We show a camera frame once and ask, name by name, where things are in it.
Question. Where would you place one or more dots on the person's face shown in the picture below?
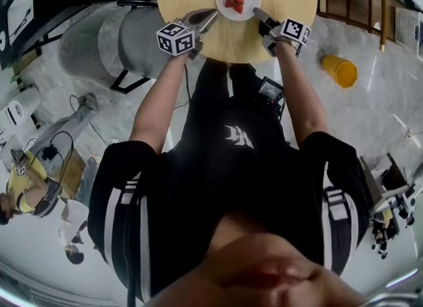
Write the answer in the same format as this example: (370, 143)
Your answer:
(257, 266)

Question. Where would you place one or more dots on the person's right forearm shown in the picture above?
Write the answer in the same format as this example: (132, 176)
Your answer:
(300, 94)

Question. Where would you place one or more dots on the wooden rack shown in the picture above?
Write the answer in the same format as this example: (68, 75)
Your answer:
(350, 4)

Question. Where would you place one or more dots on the gold metal pole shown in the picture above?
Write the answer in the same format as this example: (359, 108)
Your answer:
(382, 11)

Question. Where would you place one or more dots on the person's black trousers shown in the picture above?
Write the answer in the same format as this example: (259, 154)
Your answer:
(215, 80)

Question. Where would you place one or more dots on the brown cardboard box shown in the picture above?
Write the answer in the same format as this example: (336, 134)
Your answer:
(72, 173)

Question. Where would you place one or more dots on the white perforated basket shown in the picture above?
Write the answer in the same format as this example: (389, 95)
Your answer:
(406, 27)

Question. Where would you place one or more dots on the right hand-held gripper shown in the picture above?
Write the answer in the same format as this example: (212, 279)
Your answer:
(294, 29)

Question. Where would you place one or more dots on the black yellow clutter pile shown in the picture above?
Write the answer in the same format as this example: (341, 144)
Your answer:
(385, 229)

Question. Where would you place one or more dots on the person's left forearm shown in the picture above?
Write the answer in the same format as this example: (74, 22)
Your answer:
(155, 107)

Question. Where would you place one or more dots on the person's black printed t-shirt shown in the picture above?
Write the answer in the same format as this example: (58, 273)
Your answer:
(231, 180)

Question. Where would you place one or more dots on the small white workbench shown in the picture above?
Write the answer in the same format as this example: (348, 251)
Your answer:
(380, 196)

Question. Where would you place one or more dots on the white cylindrical appliance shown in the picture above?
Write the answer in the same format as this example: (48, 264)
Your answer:
(20, 107)

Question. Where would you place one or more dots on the grey upholstered chair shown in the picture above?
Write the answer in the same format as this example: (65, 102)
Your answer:
(86, 47)

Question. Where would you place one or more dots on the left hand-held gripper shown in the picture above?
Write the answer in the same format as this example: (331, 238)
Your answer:
(175, 39)

